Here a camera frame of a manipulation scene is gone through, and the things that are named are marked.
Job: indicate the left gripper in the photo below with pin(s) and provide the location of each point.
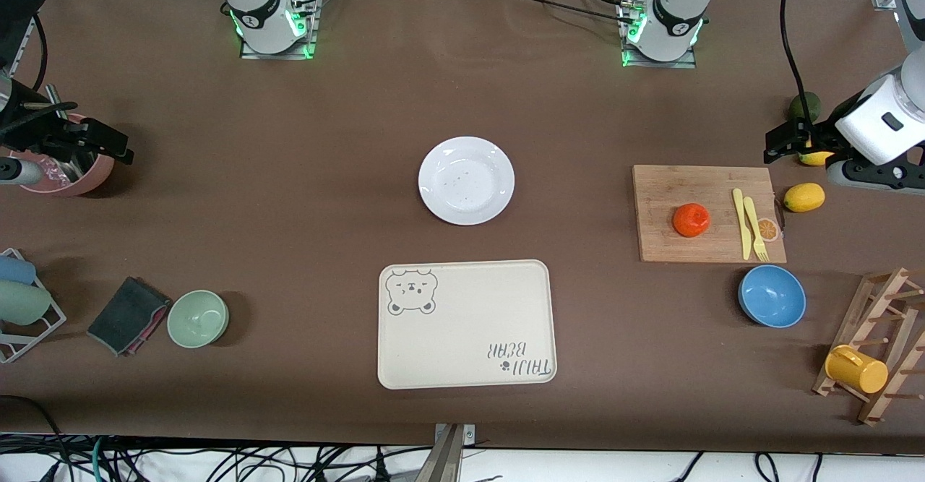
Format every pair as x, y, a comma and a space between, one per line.
822, 132

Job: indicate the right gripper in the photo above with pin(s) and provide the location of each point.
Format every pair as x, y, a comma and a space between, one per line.
37, 136

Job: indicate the orange tangerine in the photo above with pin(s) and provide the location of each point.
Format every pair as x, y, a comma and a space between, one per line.
691, 220

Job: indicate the white round plate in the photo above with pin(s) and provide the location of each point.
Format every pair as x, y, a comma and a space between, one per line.
466, 178

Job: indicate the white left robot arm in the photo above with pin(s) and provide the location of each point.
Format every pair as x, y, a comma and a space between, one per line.
672, 12

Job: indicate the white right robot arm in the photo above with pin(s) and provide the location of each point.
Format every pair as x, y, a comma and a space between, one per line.
253, 5

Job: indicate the yellow lemon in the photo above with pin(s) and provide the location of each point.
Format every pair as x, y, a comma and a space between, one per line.
804, 197
818, 158

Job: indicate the dark green avocado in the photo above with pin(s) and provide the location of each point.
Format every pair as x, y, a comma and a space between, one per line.
808, 105

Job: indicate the pink bowl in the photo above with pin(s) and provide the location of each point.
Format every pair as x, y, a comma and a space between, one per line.
92, 177

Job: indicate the yellow plastic knife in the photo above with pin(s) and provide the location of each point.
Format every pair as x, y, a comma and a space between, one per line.
741, 214

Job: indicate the orange slice toy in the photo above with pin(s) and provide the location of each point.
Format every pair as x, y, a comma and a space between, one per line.
770, 231

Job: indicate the yellow plastic fork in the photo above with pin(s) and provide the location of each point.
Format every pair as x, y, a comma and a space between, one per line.
754, 225

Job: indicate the bamboo cutting board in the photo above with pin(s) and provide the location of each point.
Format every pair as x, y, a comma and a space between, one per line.
665, 186

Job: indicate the pale blue cup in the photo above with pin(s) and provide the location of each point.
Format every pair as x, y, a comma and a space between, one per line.
14, 270

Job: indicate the blue bowl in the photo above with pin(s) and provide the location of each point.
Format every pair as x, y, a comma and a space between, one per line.
772, 296

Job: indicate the dark grey cloth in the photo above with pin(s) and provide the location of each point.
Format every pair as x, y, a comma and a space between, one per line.
123, 312

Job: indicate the pale green cup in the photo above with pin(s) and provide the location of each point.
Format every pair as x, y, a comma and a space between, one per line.
22, 303

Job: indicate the wooden cup rack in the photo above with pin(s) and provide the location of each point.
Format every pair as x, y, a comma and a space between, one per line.
867, 308

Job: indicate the pink cloth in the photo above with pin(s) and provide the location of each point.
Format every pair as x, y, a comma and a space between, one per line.
153, 324

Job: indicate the pale green bowl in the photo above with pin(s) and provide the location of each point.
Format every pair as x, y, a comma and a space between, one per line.
197, 319

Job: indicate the yellow mug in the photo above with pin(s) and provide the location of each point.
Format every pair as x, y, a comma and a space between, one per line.
856, 370

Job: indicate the beige bear print tray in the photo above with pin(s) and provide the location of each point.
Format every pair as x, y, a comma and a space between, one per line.
466, 330

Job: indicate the aluminium table edge rail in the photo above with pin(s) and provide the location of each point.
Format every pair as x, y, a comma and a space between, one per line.
27, 34

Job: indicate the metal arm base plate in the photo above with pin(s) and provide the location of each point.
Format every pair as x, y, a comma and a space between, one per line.
274, 56
661, 65

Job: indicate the small metal table bracket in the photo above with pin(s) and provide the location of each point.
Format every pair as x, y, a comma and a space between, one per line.
468, 435

